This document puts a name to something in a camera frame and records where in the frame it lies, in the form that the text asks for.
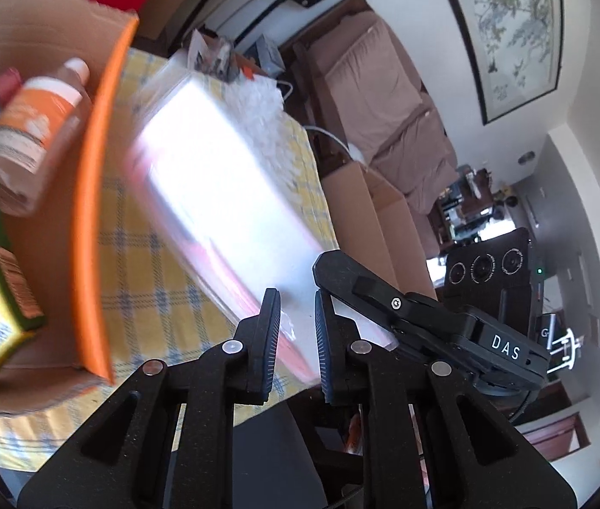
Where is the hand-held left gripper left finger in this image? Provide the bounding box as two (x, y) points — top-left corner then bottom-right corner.
(16, 287), (283, 509)

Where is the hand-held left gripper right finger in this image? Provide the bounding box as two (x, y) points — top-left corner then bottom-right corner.
(314, 289), (579, 509)

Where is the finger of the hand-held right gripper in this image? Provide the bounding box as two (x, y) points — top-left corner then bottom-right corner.
(313, 249), (466, 341)

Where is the pink white plastic packet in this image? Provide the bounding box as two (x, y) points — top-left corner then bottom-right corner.
(125, 71), (401, 383)

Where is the cardboard box with orange flaps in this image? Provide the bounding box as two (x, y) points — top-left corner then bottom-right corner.
(0, 0), (142, 414)

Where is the white cap lotion bottle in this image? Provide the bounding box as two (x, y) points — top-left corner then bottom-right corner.
(0, 58), (91, 215)

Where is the pink cap bottle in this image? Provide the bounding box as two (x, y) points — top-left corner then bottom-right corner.
(0, 66), (20, 112)

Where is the large open cardboard box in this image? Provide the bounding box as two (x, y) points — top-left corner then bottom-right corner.
(321, 162), (436, 303)

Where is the brown wooden cabinet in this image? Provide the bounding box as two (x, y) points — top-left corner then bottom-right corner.
(512, 382), (592, 457)

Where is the dark chair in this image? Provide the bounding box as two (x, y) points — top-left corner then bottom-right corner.
(231, 397), (364, 509)

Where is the yellow checked tablecloth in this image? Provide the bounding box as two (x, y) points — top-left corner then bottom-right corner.
(0, 48), (340, 473)

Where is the cluttered dark shelf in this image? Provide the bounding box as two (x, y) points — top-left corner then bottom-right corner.
(438, 164), (518, 245)

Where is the wooden sofa with brown cushions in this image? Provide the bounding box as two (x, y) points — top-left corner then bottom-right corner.
(292, 0), (460, 271)

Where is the white fluffy duster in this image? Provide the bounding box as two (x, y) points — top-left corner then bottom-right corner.
(220, 74), (287, 128)

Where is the small blue box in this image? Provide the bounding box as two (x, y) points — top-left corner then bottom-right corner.
(255, 34), (285, 78)

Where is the white paper bag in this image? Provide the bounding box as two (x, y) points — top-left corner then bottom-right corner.
(186, 29), (258, 83)

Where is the white cable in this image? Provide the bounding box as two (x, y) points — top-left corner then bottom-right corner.
(279, 82), (364, 162)

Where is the framed ink wall painting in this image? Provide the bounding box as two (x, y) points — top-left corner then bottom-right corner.
(427, 0), (566, 125)

